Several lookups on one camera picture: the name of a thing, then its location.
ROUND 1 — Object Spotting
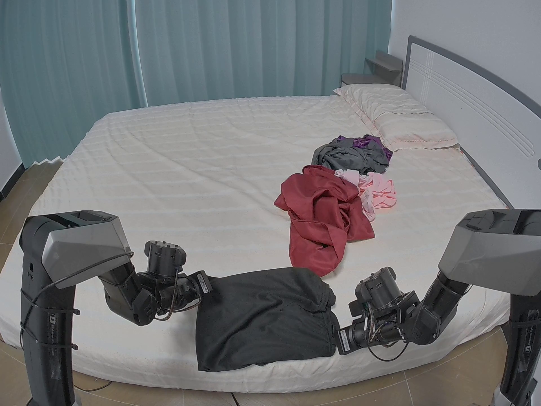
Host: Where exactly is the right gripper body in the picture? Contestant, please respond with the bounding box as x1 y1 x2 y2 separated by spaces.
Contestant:
336 323 369 356

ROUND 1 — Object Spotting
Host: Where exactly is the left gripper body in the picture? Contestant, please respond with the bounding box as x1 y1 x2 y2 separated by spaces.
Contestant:
185 271 213 308

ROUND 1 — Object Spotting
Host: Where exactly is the black T-shirt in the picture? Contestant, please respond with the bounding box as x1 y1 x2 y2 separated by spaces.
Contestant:
196 268 341 372

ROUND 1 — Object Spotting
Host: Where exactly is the bed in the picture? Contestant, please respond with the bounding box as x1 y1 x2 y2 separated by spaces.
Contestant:
0 36 541 386

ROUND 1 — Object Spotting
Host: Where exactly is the dark red shirt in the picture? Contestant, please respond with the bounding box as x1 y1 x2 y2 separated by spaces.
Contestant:
274 164 376 278

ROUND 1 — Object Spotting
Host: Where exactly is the pink garment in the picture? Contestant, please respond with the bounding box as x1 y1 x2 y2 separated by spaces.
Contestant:
336 169 399 222

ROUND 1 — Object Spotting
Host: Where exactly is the grey garment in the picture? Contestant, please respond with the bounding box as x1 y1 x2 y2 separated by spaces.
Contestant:
312 136 391 176

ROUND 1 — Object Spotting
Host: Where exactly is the purple garment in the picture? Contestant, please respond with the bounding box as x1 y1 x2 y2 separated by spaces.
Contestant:
353 135 394 160

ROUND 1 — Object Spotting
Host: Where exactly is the cream pillow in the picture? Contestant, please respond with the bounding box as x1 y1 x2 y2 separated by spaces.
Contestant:
332 84 460 151

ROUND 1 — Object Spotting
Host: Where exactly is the blue-green curtain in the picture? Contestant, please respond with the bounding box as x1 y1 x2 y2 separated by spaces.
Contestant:
0 0 148 169
133 0 394 109

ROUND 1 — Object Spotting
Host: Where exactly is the grey bedside table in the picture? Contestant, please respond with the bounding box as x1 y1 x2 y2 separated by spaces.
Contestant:
341 50 403 88

